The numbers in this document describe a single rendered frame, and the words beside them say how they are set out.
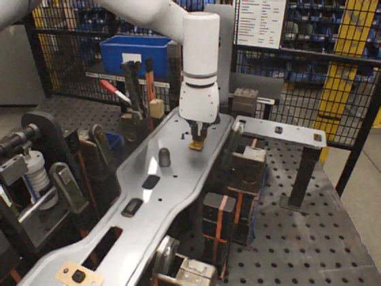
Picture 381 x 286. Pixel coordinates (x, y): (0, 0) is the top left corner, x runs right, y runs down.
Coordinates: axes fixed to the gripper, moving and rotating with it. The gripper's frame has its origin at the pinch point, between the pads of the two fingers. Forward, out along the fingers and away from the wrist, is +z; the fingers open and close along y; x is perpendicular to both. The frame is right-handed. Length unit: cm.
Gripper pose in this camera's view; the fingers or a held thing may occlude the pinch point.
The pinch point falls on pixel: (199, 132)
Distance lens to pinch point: 75.9
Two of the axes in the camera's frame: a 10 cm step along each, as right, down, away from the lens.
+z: 0.0, 8.3, 5.6
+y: 9.3, 2.0, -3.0
